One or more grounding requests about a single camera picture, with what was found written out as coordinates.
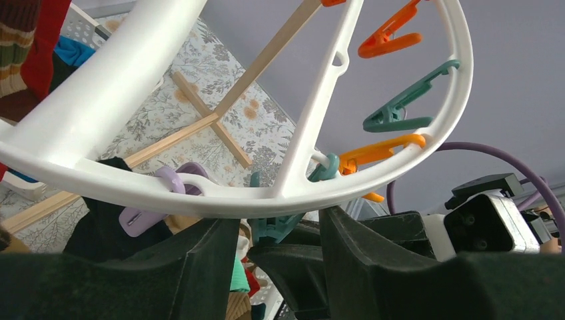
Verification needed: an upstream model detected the green striped hanging sock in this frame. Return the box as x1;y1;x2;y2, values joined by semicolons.
1;1;41;124

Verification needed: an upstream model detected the blue cloth in basket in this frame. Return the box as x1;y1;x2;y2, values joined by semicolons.
54;35;95;67

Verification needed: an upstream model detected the white round clip hanger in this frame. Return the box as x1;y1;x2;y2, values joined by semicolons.
0;0;474;219

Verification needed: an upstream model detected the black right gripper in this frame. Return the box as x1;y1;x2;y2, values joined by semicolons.
249;211;435;319

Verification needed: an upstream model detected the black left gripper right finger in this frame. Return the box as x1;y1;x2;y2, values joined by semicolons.
320;206;564;319

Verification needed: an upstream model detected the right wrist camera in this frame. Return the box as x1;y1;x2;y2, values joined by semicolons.
422;173;540;261

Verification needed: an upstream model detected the inner teal clip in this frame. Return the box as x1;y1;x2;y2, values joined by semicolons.
247;153;340;245

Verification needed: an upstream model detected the teal clip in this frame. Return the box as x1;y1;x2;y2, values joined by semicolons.
247;153;340;245
362;59;460;133

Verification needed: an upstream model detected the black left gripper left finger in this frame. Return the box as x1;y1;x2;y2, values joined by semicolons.
1;219;239;319

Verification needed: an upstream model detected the black hanging sock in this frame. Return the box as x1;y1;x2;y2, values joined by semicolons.
63;157;174;263

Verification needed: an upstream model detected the white front laundry basket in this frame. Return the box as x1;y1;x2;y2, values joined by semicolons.
251;267;295;320

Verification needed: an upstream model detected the white perforated back basket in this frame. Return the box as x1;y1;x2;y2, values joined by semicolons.
1;3;111;201

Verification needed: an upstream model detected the upper orange clip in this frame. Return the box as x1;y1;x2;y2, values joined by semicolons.
357;0;422;59

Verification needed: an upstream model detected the wooden rack frame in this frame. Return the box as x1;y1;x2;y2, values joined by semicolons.
2;1;322;233

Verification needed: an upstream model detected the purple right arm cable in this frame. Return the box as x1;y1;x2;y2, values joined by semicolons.
386;141;565;253

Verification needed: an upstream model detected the lower orange clip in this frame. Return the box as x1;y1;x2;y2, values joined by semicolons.
338;133;427;204

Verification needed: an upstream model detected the red hanging sock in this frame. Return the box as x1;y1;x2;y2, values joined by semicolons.
0;0;73;183

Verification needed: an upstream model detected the orange clip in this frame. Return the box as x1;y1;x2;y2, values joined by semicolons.
338;133;427;204
357;0;422;59

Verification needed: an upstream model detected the mint green sock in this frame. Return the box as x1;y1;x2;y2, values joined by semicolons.
230;257;251;293

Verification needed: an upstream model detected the right teal clip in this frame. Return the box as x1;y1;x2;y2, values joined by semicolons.
362;59;460;133

